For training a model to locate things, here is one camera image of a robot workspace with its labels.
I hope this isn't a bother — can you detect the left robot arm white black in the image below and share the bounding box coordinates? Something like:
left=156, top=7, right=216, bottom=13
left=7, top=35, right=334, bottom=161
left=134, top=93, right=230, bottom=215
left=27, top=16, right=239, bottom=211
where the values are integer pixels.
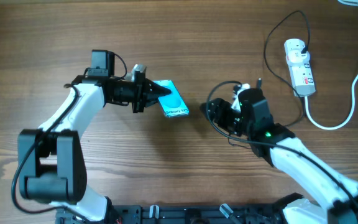
left=11, top=50, right=171, bottom=223

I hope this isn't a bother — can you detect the white power strip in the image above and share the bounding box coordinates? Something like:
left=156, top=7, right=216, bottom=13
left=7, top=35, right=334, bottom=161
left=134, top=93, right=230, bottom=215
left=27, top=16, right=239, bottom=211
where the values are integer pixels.
left=284, top=39, right=316, bottom=97

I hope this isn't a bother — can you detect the white power strip cord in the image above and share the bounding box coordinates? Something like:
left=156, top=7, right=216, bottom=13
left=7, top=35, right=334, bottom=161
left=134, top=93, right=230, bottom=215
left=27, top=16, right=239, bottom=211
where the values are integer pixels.
left=304, top=0, right=358, bottom=131

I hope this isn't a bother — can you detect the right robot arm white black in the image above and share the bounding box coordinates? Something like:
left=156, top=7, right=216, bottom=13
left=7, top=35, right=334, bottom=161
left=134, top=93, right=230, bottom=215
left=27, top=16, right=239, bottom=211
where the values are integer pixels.
left=200, top=88, right=358, bottom=223

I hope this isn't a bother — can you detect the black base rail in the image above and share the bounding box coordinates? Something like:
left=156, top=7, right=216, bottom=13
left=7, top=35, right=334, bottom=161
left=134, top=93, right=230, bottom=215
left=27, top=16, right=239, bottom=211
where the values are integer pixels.
left=54, top=203, right=291, bottom=224

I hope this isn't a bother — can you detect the blue Galaxy S25 smartphone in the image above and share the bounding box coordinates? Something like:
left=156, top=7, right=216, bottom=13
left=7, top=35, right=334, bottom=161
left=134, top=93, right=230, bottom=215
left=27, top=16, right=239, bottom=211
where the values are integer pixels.
left=154, top=80, right=190, bottom=118

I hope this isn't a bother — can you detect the black charging cable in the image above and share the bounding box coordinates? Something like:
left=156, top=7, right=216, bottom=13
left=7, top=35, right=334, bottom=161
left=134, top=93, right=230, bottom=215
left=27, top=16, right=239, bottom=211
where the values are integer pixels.
left=255, top=10, right=311, bottom=128

